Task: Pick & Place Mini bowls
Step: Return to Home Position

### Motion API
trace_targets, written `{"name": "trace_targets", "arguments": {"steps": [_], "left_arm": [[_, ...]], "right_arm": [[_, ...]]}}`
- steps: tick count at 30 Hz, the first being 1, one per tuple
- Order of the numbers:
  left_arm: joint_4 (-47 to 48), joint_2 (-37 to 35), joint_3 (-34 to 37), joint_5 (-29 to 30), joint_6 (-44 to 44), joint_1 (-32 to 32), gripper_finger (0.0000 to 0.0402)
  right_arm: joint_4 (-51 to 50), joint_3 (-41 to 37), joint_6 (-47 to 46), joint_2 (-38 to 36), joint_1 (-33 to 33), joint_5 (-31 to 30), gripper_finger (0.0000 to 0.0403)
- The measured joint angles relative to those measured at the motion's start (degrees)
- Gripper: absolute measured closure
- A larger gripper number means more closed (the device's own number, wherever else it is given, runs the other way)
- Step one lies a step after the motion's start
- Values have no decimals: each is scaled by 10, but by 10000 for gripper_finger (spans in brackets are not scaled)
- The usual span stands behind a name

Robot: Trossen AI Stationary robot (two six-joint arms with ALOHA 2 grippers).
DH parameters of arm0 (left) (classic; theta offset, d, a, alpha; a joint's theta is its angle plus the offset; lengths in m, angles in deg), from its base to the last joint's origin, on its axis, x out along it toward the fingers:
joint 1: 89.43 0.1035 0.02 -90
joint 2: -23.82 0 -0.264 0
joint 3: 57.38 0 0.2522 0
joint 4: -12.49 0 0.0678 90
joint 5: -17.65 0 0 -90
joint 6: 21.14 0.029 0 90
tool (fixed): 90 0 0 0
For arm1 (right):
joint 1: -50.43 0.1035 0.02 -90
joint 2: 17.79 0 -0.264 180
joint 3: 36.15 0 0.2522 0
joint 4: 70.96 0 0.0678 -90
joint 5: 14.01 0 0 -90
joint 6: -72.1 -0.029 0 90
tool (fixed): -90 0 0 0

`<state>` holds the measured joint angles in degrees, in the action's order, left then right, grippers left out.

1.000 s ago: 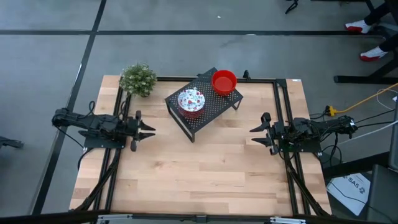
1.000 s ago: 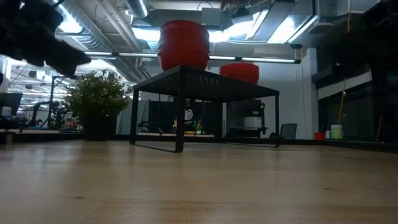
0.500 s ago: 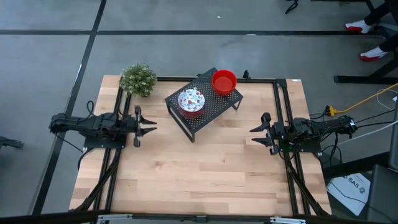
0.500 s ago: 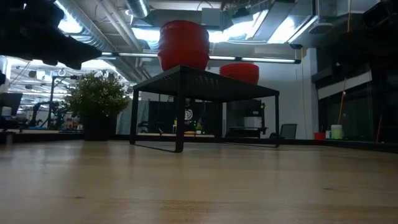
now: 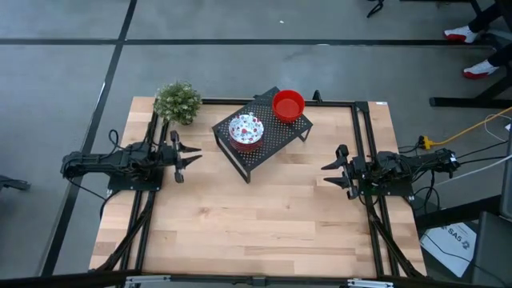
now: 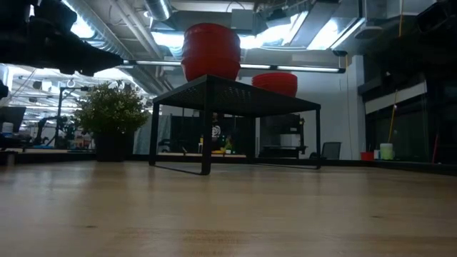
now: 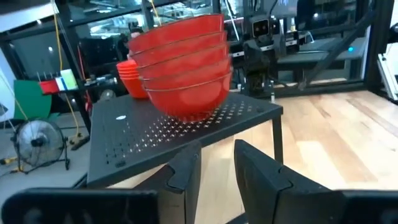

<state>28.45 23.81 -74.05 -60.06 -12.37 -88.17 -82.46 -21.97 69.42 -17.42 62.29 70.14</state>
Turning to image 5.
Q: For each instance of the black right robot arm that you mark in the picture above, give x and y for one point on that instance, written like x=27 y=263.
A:
x=408 y=164

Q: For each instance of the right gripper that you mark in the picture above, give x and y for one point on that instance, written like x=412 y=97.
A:
x=356 y=170

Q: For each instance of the black perforated metal shelf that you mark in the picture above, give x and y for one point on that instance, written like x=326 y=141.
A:
x=280 y=136

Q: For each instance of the person's foot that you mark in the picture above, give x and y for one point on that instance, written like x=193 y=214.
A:
x=478 y=70
x=458 y=34

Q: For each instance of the person's leg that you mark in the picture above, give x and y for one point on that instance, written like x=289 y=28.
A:
x=502 y=58
x=484 y=20

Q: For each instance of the red plastic mini bowl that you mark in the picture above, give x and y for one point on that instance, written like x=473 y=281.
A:
x=288 y=105

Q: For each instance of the yellow power strip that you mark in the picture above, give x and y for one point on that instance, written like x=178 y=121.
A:
x=426 y=142

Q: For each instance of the black desk base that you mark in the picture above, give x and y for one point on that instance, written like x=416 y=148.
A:
x=460 y=102

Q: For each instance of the black stand foot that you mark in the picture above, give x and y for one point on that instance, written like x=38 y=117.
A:
x=14 y=184

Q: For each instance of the silver metal bracket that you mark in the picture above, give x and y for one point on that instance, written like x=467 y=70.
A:
x=148 y=279
x=370 y=284

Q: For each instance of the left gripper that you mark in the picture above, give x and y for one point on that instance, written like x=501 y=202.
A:
x=170 y=157

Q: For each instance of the black desk beam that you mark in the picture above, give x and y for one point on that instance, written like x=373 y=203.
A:
x=460 y=212

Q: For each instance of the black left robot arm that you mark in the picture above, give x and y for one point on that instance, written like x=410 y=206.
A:
x=100 y=160

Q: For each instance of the black clamp knob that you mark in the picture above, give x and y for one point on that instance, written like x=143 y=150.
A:
x=317 y=97

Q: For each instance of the green potted plant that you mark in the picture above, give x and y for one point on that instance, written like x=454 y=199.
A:
x=178 y=103

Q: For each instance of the black desk leg bar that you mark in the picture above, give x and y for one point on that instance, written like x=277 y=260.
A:
x=478 y=10

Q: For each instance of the white printed sheet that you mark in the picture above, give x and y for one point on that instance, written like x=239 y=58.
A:
x=448 y=248

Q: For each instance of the dark grey cabinet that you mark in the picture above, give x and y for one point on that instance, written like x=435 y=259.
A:
x=494 y=256

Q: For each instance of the black aluminium table frame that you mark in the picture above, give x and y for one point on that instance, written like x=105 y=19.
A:
x=224 y=101

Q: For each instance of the black hooked stand part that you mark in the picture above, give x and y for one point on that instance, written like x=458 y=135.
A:
x=375 y=8

